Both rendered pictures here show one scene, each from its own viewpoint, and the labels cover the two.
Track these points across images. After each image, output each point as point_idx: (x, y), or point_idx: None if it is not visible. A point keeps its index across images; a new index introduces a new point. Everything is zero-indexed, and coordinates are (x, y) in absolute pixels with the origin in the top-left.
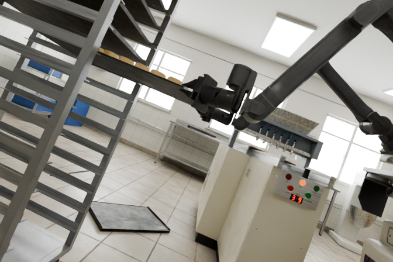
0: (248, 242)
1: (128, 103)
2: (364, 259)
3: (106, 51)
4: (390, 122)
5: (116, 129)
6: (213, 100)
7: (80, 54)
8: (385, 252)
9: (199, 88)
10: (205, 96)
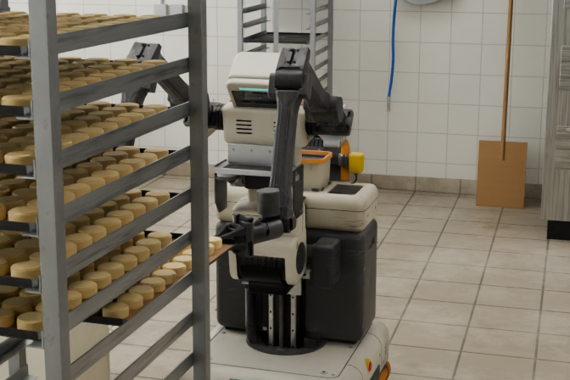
0: (70, 350)
1: None
2: (236, 259)
3: (184, 270)
4: (208, 95)
5: (21, 365)
6: (265, 238)
7: (205, 297)
8: (261, 243)
9: (251, 235)
10: (257, 239)
